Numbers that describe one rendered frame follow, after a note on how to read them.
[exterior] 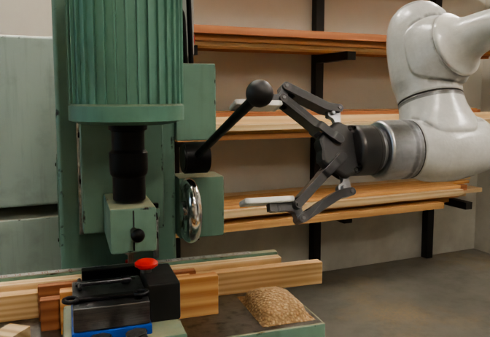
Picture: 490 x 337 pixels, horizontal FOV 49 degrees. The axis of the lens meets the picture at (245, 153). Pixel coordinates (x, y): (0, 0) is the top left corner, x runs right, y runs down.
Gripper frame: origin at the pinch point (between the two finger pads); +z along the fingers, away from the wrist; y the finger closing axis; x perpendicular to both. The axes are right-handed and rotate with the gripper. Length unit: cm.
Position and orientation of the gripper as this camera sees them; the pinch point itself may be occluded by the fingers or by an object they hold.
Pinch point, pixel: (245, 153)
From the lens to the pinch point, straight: 73.3
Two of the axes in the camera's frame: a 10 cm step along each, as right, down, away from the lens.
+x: 3.0, -2.5, -9.2
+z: -9.5, 0.2, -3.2
